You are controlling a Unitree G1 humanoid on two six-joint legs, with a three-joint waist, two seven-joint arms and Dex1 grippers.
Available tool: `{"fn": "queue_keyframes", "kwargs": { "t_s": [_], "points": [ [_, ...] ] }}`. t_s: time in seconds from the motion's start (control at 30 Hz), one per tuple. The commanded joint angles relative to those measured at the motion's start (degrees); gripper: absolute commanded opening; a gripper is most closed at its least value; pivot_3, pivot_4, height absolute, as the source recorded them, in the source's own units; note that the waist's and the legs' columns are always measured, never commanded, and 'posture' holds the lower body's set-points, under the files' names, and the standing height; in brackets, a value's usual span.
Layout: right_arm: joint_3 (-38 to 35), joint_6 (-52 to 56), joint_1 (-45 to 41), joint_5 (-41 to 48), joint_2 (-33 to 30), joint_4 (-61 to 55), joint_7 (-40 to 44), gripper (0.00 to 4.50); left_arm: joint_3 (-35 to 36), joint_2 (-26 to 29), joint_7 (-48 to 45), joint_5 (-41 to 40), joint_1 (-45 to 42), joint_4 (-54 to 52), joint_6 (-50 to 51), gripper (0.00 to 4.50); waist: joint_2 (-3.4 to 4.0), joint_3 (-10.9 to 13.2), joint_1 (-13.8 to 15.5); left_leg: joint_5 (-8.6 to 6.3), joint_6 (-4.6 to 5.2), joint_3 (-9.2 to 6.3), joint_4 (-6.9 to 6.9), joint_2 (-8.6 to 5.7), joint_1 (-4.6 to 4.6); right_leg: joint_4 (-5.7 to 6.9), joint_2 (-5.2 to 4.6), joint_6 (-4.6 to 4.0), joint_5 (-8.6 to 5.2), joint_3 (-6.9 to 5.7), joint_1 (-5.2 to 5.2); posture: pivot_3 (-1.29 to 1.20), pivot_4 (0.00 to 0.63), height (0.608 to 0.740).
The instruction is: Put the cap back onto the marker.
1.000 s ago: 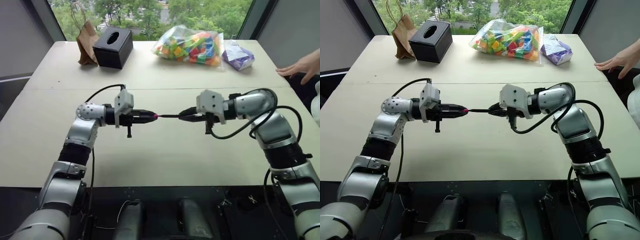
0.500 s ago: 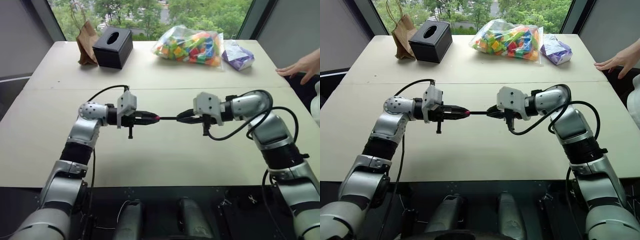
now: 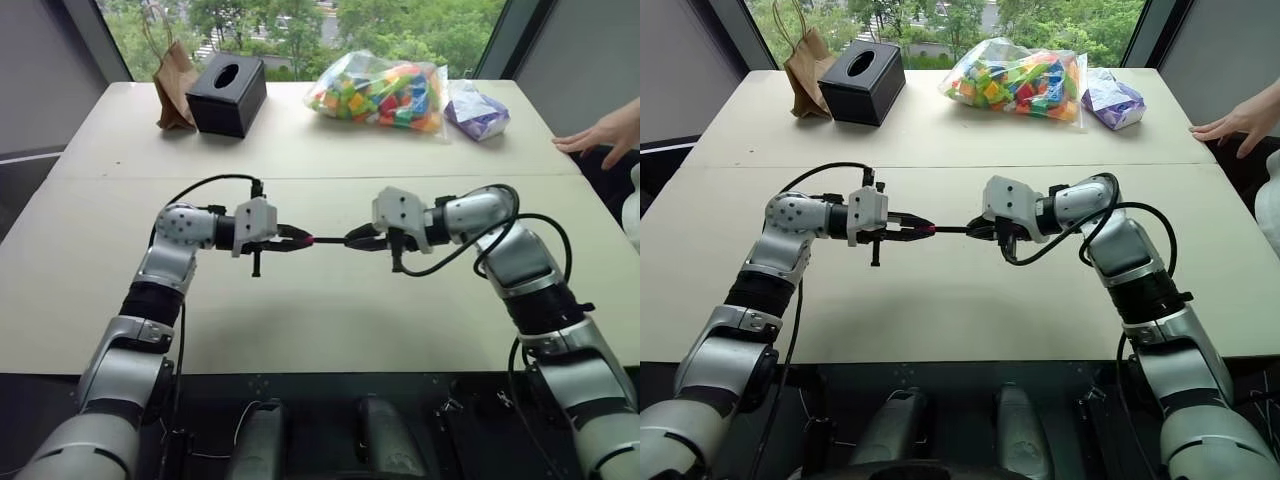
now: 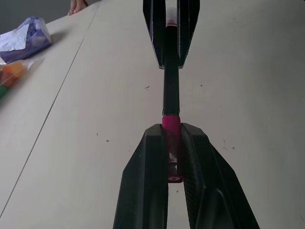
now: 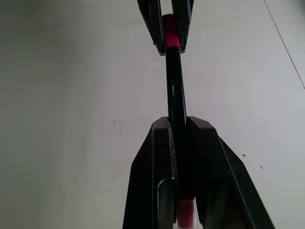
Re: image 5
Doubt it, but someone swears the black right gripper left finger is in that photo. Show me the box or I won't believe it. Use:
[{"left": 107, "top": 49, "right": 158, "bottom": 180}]
[{"left": 122, "top": 116, "right": 179, "bottom": 229}]

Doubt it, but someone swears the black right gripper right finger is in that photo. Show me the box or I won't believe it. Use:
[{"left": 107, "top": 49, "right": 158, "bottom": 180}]
[{"left": 187, "top": 115, "right": 277, "bottom": 229}]

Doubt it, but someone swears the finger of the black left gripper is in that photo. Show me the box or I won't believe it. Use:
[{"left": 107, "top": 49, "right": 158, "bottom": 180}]
[
  {"left": 137, "top": 0, "right": 166, "bottom": 56},
  {"left": 171, "top": 0, "right": 196, "bottom": 53}
]

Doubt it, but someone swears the red marker cap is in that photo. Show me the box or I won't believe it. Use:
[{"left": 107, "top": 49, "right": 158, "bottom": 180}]
[{"left": 162, "top": 13, "right": 180, "bottom": 49}]

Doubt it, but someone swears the black marker with red end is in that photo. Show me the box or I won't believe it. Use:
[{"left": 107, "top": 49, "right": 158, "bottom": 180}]
[{"left": 165, "top": 46, "right": 198, "bottom": 229}]

